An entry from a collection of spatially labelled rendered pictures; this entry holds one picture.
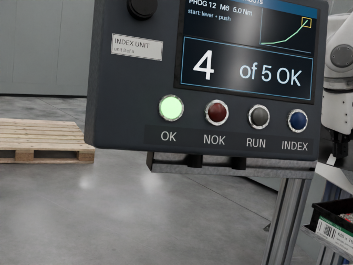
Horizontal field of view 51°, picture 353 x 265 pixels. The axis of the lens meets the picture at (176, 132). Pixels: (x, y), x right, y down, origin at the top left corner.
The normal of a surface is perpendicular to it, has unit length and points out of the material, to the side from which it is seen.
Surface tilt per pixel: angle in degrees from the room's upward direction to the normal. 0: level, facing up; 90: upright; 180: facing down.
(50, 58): 90
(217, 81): 75
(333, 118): 111
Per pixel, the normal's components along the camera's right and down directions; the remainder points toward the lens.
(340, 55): -0.43, 0.32
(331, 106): -0.95, 0.22
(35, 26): 0.66, 0.27
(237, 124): 0.33, 0.01
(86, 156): 0.43, 0.23
